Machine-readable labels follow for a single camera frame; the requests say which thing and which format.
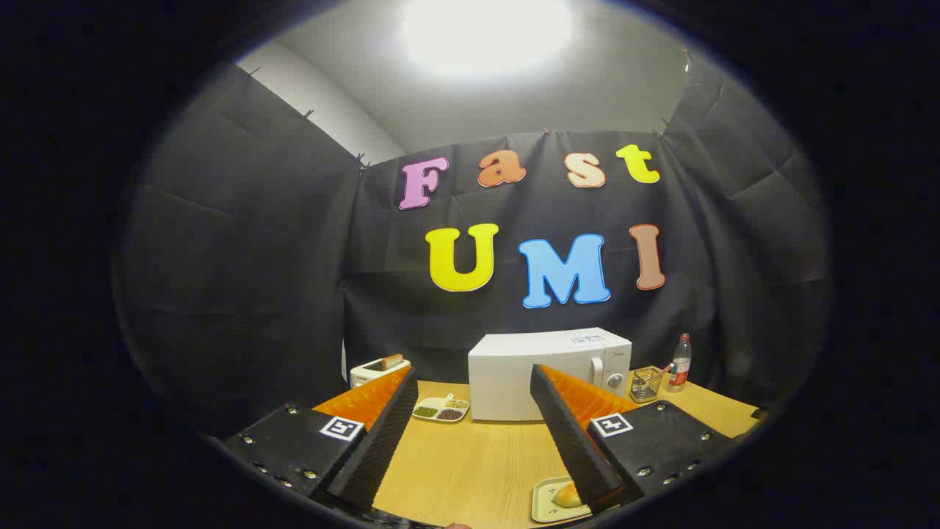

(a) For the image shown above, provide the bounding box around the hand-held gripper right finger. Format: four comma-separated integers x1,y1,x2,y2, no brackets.
530,363,737,515

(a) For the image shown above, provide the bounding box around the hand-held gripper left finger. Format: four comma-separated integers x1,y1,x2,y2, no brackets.
220,365,419,513

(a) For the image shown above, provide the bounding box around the white microwave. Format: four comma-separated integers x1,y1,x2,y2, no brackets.
468,327,633,422

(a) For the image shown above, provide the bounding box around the cream square plate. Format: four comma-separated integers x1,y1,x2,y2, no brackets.
531,475,594,524

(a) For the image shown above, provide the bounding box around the white divided bean dish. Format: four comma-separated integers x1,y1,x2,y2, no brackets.
412,394,471,424

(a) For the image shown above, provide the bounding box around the white toaster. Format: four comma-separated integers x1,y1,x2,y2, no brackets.
350,358,412,390

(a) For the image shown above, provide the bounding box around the clear plastic water bottle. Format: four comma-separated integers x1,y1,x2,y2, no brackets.
667,333,693,393

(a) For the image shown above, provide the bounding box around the wire mesh basket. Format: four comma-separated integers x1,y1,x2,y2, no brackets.
629,366,664,403

